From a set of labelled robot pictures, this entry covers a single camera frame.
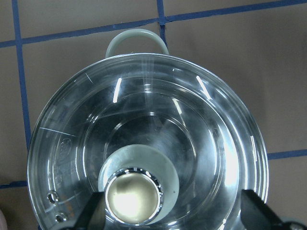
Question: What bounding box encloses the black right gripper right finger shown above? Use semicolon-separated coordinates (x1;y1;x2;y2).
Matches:
240;189;286;230

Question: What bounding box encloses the glass pot lid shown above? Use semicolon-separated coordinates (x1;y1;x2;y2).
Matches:
27;53;269;230

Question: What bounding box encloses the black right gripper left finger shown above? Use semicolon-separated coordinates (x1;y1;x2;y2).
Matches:
64;192;106;230

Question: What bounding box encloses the pale green steel pot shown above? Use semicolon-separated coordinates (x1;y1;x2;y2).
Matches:
105;28;169;59

